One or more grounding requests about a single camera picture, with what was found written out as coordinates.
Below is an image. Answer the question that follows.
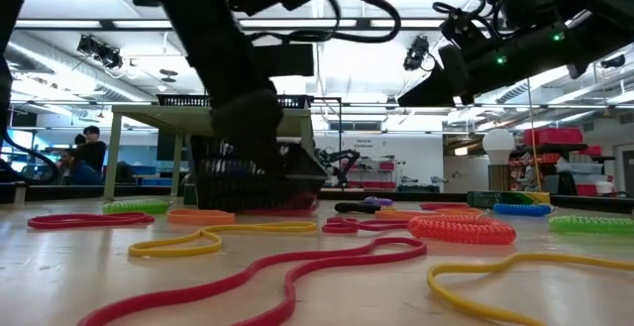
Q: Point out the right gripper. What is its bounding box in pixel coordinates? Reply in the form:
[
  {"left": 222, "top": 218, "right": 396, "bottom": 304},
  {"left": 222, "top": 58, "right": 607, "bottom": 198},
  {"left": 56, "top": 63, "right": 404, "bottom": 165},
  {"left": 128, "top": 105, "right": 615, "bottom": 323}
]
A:
[{"left": 396, "top": 27, "right": 552, "bottom": 109}]

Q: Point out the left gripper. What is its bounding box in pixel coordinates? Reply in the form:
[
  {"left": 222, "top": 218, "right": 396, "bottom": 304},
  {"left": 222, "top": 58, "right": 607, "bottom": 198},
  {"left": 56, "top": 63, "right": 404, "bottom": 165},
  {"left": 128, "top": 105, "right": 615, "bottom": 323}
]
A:
[{"left": 165, "top": 0, "right": 286, "bottom": 169}]

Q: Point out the red rubber band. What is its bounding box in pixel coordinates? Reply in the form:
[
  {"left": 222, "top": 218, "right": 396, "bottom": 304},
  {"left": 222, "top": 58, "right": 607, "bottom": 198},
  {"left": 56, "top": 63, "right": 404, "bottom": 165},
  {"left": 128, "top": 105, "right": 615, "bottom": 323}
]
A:
[
  {"left": 27, "top": 211, "right": 157, "bottom": 231},
  {"left": 242, "top": 192, "right": 319, "bottom": 218},
  {"left": 420, "top": 201, "right": 470, "bottom": 212},
  {"left": 321, "top": 216, "right": 410, "bottom": 235},
  {"left": 76, "top": 236, "right": 428, "bottom": 326}
]

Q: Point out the black coil wrist keychain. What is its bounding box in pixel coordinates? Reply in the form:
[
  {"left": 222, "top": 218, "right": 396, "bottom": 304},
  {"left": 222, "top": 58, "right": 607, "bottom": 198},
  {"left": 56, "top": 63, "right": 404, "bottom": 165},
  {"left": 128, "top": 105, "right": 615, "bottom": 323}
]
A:
[{"left": 333, "top": 201, "right": 382, "bottom": 215}]

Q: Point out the green coil wrist keychain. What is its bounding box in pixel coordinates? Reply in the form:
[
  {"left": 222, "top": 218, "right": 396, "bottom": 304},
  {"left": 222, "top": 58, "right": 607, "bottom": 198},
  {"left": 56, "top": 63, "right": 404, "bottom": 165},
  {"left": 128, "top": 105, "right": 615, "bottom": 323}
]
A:
[
  {"left": 101, "top": 198, "right": 171, "bottom": 216},
  {"left": 547, "top": 214, "right": 634, "bottom": 239}
]

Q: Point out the blue coil wrist keychain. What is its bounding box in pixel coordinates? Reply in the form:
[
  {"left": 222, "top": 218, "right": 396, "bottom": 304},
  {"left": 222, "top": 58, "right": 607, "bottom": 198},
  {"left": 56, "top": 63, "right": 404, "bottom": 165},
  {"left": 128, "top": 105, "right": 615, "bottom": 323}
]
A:
[{"left": 491, "top": 202, "right": 553, "bottom": 218}]

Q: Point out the white rack with red bins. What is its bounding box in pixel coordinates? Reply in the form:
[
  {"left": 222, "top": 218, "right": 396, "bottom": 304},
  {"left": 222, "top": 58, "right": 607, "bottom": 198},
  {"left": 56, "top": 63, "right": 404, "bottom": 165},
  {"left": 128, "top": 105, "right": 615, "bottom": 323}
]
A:
[{"left": 346, "top": 159, "right": 405, "bottom": 189}]

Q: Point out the black monitor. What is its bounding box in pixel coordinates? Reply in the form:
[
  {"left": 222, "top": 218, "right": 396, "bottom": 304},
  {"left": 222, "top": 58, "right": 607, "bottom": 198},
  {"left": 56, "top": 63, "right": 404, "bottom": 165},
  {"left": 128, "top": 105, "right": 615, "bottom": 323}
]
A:
[{"left": 156, "top": 129, "right": 194, "bottom": 163}]

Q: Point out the white bulb table lamp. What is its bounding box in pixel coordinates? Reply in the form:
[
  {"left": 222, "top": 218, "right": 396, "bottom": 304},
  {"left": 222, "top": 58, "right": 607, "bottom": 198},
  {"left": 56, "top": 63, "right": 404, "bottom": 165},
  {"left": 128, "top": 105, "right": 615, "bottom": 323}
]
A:
[{"left": 481, "top": 128, "right": 517, "bottom": 194}]

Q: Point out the pale green metal riser shelf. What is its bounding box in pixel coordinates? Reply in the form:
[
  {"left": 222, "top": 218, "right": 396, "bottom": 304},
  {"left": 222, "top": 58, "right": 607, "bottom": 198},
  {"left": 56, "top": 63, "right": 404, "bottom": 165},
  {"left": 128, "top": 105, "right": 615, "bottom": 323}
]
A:
[{"left": 103, "top": 104, "right": 316, "bottom": 208}]

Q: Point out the large red storage bin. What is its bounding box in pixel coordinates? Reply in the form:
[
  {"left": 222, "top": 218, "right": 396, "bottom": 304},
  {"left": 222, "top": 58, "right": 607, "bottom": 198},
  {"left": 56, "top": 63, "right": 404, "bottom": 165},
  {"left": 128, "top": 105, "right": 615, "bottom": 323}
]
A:
[{"left": 522, "top": 127, "right": 584, "bottom": 148}]

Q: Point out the person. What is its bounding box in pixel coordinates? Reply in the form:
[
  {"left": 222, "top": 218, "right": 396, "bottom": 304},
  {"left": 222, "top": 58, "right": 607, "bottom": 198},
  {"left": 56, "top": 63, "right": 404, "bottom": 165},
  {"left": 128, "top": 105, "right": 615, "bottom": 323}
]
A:
[
  {"left": 57, "top": 134, "right": 98, "bottom": 186},
  {"left": 73, "top": 124, "right": 108, "bottom": 186}
]

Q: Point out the white plastic tub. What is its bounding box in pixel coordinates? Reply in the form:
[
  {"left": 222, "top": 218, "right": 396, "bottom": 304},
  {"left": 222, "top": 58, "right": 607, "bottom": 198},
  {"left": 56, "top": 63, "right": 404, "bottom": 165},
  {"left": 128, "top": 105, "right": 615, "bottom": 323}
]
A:
[{"left": 554, "top": 157, "right": 605, "bottom": 174}]

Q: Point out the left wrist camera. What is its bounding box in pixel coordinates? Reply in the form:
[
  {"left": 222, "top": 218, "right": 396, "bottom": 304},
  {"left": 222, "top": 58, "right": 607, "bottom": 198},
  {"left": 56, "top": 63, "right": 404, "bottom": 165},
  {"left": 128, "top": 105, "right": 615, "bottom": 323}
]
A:
[{"left": 255, "top": 43, "right": 316, "bottom": 77}]

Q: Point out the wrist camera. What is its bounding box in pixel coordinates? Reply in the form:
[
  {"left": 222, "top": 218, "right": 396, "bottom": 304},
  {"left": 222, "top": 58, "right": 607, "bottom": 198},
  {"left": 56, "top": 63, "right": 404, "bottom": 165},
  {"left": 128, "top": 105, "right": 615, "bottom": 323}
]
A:
[
  {"left": 255, "top": 43, "right": 316, "bottom": 77},
  {"left": 432, "top": 0, "right": 492, "bottom": 46}
]

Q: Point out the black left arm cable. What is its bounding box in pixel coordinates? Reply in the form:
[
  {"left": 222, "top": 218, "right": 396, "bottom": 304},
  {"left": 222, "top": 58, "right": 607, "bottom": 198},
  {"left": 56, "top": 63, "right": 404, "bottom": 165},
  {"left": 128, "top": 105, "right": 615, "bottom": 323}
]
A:
[{"left": 247, "top": 0, "right": 403, "bottom": 46}]

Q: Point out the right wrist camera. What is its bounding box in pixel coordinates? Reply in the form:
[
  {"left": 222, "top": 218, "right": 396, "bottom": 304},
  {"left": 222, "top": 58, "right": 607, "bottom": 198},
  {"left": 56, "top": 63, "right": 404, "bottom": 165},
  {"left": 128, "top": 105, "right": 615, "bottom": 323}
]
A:
[{"left": 432, "top": 0, "right": 492, "bottom": 46}]

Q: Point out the yellow hanging cord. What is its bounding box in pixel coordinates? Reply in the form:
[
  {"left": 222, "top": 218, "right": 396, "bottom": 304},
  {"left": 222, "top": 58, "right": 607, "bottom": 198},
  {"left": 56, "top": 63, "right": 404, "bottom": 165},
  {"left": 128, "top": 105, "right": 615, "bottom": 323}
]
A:
[{"left": 525, "top": 77, "right": 544, "bottom": 193}]

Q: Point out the orange coil wrist keychain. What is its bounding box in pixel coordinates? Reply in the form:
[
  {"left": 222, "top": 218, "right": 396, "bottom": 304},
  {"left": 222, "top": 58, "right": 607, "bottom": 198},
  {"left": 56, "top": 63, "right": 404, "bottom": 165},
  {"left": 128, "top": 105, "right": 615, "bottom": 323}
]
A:
[{"left": 407, "top": 214, "right": 517, "bottom": 247}]

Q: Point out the silver ventilation duct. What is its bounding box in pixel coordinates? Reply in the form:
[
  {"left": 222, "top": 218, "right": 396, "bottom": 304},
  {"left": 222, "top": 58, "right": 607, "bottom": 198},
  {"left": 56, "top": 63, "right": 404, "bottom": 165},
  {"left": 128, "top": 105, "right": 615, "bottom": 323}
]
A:
[{"left": 7, "top": 36, "right": 150, "bottom": 103}]

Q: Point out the black cable loop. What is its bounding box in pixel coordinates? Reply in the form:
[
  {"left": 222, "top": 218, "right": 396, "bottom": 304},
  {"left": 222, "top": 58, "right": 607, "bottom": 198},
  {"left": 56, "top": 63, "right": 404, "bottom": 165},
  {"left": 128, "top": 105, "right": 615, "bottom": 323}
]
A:
[{"left": 0, "top": 131, "right": 61, "bottom": 184}]

